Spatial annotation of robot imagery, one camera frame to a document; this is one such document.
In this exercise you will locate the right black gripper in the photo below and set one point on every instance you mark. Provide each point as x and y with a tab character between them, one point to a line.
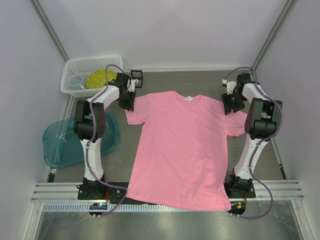
228	106

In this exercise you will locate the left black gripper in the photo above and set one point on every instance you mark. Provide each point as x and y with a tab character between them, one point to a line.
129	106

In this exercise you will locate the pink t-shirt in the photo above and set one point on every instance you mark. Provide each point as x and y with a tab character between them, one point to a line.
182	154

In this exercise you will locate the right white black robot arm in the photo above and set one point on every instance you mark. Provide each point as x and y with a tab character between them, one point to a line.
263	122

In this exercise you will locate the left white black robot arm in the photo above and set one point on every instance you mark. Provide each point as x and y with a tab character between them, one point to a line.
90	126

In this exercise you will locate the black brooch box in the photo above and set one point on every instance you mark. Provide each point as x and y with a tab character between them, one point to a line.
137	74

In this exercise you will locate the yellow-green dotted plate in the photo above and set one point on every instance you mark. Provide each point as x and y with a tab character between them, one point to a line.
99	78

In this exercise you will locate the white plastic basket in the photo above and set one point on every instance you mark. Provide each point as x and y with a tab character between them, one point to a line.
92	72

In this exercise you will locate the light blue mug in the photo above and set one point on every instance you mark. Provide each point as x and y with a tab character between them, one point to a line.
76	82

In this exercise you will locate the teal transparent plastic bin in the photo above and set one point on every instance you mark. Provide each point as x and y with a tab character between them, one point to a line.
62	148

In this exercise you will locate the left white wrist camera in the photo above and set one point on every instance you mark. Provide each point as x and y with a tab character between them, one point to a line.
131	84

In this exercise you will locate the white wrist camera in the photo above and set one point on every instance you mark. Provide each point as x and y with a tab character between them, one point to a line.
229	85
131	84

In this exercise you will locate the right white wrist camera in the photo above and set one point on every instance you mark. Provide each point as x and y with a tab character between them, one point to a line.
229	85

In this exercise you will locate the white slotted cable duct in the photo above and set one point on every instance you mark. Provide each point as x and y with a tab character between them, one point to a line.
97	207

